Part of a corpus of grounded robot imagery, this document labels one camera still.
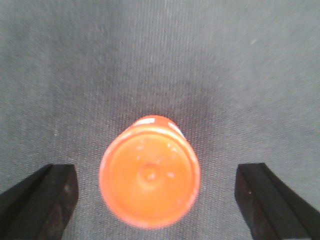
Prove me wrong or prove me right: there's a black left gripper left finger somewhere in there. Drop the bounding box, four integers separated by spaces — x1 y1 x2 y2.
0 164 79 240

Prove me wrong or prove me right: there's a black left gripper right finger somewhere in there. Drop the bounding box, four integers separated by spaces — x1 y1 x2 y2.
234 163 320 240

